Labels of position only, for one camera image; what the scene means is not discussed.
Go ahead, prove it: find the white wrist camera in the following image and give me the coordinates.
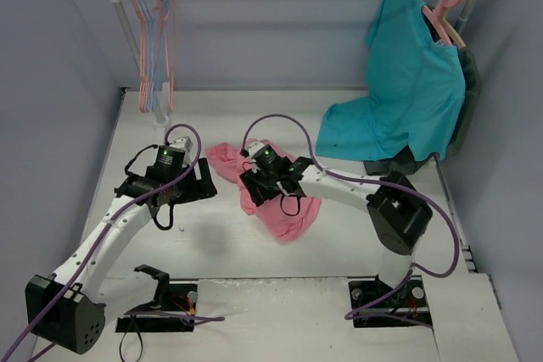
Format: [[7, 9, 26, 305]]
[[171, 136, 193, 155], [240, 141, 266, 159]]

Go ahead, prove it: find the teal t shirt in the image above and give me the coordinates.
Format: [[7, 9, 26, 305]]
[[316, 0, 466, 161]]

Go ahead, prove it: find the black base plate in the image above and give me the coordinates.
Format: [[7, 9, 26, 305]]
[[348, 276, 433, 329], [115, 281, 198, 333]]

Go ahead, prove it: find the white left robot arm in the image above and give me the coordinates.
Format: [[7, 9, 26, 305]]
[[25, 144, 217, 354]]

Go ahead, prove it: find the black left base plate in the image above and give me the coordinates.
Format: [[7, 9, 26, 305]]
[[115, 281, 198, 333]]

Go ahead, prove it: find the pink t shirt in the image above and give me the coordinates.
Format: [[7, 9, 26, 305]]
[[206, 142, 322, 242]]

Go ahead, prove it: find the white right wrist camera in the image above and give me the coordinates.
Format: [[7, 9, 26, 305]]
[[240, 141, 266, 159]]

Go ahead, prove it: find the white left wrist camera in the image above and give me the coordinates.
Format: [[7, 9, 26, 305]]
[[171, 136, 193, 155]]

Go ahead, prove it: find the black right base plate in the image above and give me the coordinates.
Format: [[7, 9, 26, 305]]
[[348, 276, 433, 329]]

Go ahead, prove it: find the thick beige hanger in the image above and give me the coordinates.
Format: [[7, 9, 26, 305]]
[[439, 0, 466, 48]]

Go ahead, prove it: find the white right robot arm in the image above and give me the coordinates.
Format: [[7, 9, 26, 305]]
[[240, 142, 433, 304]]

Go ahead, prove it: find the thick pink hanger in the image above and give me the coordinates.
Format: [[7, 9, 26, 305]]
[[422, 0, 462, 46]]

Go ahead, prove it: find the blue wire hanger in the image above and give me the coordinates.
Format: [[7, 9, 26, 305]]
[[136, 0, 171, 113]]

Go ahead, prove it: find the pink wire hanger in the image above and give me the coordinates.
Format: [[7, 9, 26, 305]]
[[131, 0, 159, 112], [152, 0, 176, 113]]

